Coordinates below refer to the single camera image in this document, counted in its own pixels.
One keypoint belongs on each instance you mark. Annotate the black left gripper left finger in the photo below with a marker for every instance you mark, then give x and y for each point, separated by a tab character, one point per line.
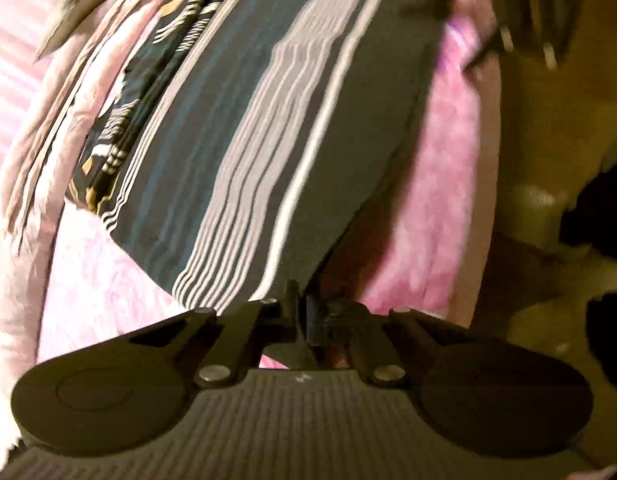
213	350

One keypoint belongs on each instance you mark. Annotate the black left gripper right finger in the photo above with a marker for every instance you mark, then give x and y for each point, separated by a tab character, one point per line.
397	349

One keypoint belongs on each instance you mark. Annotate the striped black yellow garment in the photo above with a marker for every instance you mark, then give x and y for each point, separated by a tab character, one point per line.
243	146

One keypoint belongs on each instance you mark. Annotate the pink floral bed blanket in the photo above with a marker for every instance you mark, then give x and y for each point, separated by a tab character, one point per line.
421	245

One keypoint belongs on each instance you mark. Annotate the beige folded quilt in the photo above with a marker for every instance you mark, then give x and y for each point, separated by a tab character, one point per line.
36	171

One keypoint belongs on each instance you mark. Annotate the grey green pillow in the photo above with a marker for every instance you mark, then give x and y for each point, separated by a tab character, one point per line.
83	0

